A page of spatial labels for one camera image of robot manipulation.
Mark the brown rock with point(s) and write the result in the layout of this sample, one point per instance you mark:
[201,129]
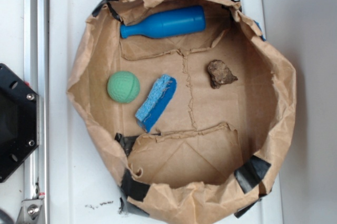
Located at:
[220,74]

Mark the blue sponge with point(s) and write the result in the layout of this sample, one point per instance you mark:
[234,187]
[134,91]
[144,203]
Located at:
[157,100]

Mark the brown paper bag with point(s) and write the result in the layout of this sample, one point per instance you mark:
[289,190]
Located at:
[212,151]

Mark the green foam ball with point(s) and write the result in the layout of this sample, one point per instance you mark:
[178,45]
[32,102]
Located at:
[123,87]

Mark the blue plastic bottle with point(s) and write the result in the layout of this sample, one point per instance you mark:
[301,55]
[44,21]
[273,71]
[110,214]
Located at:
[168,23]

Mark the white plastic tray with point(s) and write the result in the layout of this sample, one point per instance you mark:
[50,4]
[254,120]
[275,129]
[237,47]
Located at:
[82,190]

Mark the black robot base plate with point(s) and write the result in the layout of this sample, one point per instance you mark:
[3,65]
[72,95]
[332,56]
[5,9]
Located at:
[19,104]

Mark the aluminium rail frame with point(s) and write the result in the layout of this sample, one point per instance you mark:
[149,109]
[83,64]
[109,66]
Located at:
[36,56]

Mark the metal corner bracket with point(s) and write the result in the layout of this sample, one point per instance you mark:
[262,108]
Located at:
[31,212]

